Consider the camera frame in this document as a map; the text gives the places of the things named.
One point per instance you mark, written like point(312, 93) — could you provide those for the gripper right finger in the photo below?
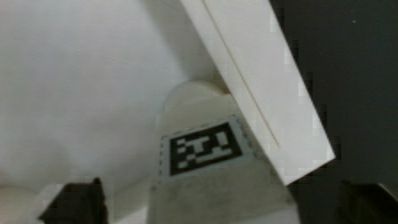
point(368, 203)

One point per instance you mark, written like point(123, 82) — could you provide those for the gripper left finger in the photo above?
point(77, 207)

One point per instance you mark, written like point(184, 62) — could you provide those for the white table leg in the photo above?
point(216, 183)

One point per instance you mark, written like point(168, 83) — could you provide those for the white square tabletop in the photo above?
point(97, 55)

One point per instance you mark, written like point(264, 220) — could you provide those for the white right fence bar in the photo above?
point(242, 36)

